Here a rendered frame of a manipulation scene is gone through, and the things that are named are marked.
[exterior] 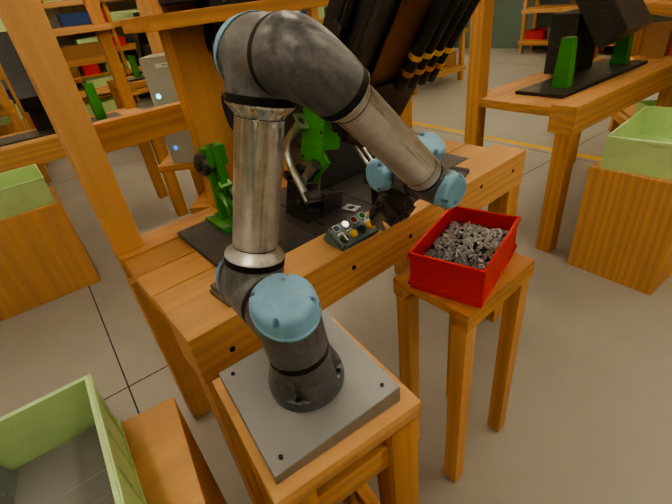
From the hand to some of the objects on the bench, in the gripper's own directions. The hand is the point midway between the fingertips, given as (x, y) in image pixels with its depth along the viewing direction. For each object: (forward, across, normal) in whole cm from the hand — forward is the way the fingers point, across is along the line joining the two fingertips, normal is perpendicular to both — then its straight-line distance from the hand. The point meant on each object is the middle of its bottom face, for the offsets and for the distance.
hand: (373, 220), depth 122 cm
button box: (+9, -5, -1) cm, 11 cm away
